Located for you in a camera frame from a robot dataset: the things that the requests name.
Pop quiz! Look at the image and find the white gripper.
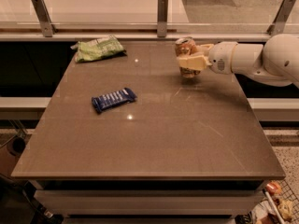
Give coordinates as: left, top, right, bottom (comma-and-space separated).
177, 42, 237, 75

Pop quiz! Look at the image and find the orange soda can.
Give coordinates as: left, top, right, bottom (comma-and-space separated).
175, 36, 200, 78

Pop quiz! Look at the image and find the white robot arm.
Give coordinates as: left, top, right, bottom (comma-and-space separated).
175, 34, 299, 88

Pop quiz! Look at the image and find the green chip bag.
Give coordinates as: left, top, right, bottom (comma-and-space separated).
71, 35, 126, 63

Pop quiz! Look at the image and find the blue snack bar wrapper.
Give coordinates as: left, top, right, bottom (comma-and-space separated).
92, 88, 137, 114

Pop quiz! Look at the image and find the middle metal railing bracket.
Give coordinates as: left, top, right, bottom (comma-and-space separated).
157, 0, 168, 37

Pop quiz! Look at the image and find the metal railing bracket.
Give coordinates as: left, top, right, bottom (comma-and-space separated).
31, 0, 55, 37
157, 0, 168, 37
267, 0, 297, 36

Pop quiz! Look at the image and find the right metal railing bracket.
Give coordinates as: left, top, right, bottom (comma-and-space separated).
267, 0, 297, 36

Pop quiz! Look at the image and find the wire basket with snacks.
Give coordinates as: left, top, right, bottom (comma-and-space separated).
235, 180, 299, 224

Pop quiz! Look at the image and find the left metal railing bracket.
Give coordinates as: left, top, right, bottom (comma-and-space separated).
31, 0, 55, 37

